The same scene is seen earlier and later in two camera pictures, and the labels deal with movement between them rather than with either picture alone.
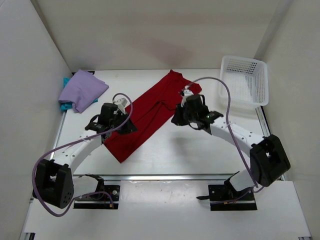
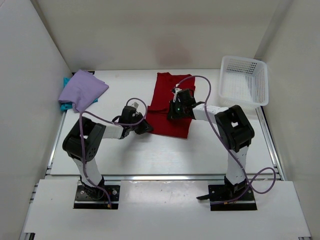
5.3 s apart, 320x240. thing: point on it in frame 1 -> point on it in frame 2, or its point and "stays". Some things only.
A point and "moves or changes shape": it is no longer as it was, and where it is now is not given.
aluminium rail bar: (161, 177) stays
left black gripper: (130, 127) -> (145, 128)
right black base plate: (222, 198) stays
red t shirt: (150, 113) moves or changes shape
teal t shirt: (68, 106) stays
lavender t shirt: (82, 90) stays
